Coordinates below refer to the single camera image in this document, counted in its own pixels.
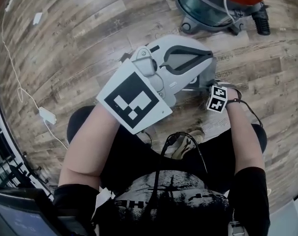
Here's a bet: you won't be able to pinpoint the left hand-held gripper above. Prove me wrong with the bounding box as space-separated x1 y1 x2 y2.
96 34 215 135

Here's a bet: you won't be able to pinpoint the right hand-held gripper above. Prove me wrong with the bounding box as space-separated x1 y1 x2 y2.
182 57 228 113

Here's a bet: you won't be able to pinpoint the orange and green vacuum cleaner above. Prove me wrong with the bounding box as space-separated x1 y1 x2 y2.
170 0 269 36

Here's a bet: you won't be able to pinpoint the person's right forearm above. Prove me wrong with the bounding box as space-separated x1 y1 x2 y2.
224 88 266 178

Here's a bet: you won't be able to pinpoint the person's left forearm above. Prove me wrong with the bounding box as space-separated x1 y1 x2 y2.
58 104 130 189

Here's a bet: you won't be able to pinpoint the person's beige patterned shoe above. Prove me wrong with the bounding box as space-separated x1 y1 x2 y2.
170 128 206 160

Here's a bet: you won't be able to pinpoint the person's black shorts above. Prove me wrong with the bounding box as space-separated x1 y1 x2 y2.
66 105 267 196

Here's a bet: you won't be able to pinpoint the person's black printed shirt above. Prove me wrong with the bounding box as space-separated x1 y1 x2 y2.
52 166 271 236

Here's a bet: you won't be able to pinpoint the white box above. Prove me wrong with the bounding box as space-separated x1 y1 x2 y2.
268 193 298 236

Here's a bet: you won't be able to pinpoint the white power adapter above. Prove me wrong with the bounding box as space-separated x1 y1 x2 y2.
38 106 57 125

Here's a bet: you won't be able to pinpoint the white paper scrap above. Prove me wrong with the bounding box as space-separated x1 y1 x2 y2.
32 12 43 26

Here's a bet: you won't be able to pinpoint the black laptop screen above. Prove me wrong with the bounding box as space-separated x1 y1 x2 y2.
0 188 73 236

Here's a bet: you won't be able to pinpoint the black wrist strap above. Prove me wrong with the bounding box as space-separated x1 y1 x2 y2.
224 87 242 106

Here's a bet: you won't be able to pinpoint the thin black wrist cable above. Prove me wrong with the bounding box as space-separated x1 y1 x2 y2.
238 99 264 129

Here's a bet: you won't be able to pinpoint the white vacuum power cord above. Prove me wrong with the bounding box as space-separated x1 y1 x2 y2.
222 0 237 26

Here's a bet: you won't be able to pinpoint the black chest cable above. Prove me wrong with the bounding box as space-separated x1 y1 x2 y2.
149 131 209 207

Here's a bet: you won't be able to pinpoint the black vacuum hose nozzle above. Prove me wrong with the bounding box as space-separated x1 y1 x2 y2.
251 5 271 36

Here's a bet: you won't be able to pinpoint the thin white floor cable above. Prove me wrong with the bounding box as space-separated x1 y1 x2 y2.
0 7 69 151

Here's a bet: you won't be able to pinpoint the black and white wire rack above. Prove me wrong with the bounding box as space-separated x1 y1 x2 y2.
0 82 54 201

